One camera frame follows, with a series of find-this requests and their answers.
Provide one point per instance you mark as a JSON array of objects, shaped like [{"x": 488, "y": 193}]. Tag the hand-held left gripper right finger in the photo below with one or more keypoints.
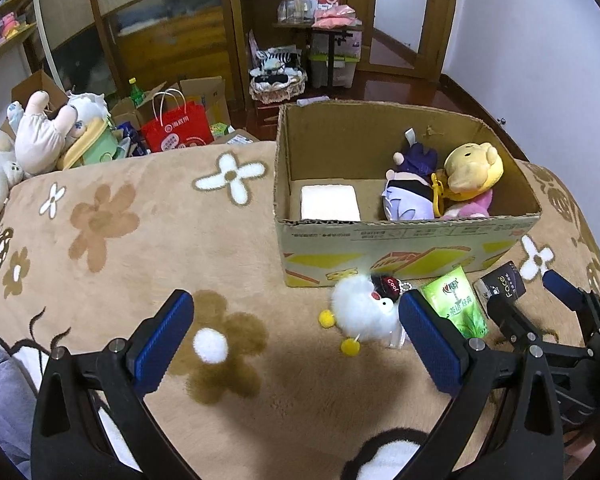
[{"x": 430, "y": 345}]

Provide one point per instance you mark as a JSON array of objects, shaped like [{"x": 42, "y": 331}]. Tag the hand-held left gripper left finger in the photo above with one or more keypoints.
[{"x": 162, "y": 345}]

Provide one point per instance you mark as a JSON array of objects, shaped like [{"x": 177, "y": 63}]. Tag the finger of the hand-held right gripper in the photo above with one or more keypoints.
[
  {"x": 512, "y": 317},
  {"x": 560, "y": 287}
]

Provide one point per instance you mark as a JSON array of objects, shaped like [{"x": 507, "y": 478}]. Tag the small black packet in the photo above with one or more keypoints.
[{"x": 502, "y": 280}]

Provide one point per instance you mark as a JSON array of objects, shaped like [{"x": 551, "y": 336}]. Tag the green tissue packet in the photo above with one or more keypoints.
[{"x": 455, "y": 305}]

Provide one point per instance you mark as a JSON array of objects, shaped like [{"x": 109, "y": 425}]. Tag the white fluffy chick plush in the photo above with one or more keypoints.
[{"x": 362, "y": 310}]

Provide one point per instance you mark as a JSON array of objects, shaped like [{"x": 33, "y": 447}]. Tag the pink bear plush toy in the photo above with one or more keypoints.
[{"x": 475, "y": 205}]

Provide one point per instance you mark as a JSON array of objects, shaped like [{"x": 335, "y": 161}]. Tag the yellow dog plush toy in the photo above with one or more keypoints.
[{"x": 472, "y": 167}]

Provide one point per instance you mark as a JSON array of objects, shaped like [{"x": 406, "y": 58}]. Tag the purple lavender plush doll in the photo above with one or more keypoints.
[{"x": 410, "y": 197}]

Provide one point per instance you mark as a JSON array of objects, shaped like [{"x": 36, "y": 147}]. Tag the white foam block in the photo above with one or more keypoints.
[{"x": 330, "y": 202}]

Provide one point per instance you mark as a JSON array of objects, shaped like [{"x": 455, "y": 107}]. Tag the brown floral blanket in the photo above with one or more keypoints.
[{"x": 130, "y": 270}]

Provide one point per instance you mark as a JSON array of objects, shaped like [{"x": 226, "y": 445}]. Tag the person's grey clothing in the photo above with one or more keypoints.
[{"x": 2, "y": 400}]

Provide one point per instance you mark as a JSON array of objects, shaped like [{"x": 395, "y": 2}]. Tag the green yellow toy house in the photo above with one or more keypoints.
[{"x": 92, "y": 147}]

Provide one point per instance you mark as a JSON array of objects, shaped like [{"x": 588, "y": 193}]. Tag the red paper shopping bag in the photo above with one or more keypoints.
[{"x": 177, "y": 127}]

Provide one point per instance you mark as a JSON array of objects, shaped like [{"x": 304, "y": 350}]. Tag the small green box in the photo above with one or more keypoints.
[{"x": 221, "y": 130}]

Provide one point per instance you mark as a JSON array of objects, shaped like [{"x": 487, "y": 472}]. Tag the white plush with pink limbs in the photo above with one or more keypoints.
[{"x": 35, "y": 135}]

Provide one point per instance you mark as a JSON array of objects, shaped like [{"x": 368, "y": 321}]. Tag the open flap cardboard box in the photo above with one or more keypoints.
[{"x": 205, "y": 95}]

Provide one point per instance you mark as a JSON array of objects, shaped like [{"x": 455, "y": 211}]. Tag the green bottle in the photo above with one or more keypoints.
[{"x": 137, "y": 91}]

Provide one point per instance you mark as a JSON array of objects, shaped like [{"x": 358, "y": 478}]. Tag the wicker basket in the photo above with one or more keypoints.
[{"x": 277, "y": 91}]

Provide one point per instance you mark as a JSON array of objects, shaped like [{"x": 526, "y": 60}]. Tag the tall brown cardboard box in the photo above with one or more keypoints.
[{"x": 35, "y": 85}]

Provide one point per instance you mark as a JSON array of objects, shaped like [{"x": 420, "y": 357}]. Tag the wooden door with glass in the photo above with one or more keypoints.
[{"x": 440, "y": 20}]

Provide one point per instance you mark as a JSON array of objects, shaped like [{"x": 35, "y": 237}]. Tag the clear storage bin green lid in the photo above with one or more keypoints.
[{"x": 320, "y": 72}]

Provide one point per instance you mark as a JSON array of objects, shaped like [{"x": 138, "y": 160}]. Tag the wooden sliding door wardrobe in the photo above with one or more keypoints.
[{"x": 180, "y": 45}]

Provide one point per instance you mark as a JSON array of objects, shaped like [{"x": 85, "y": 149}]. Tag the small dark side table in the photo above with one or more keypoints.
[{"x": 336, "y": 55}]

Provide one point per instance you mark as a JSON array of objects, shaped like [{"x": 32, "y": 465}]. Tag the white pink printed bag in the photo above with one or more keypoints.
[{"x": 350, "y": 42}]

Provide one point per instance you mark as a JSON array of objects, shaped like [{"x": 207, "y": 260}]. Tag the pink plastic bags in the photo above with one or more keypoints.
[{"x": 332, "y": 16}]

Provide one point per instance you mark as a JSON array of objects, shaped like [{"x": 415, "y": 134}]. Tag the wooden corner shelf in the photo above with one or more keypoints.
[{"x": 260, "y": 5}]

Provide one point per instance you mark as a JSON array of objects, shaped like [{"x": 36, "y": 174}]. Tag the clear plastic container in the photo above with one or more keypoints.
[{"x": 295, "y": 2}]

